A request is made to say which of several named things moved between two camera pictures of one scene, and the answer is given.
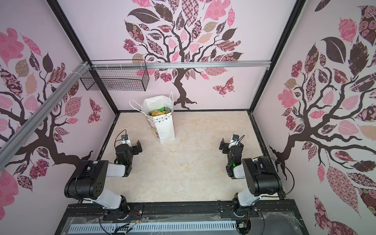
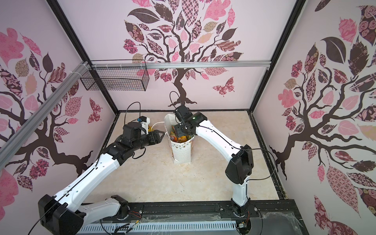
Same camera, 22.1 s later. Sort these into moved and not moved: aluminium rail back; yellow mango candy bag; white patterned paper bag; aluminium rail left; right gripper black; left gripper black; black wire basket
Moved: right gripper black; white patterned paper bag; left gripper black; yellow mango candy bag
Not moved: aluminium rail left; black wire basket; aluminium rail back
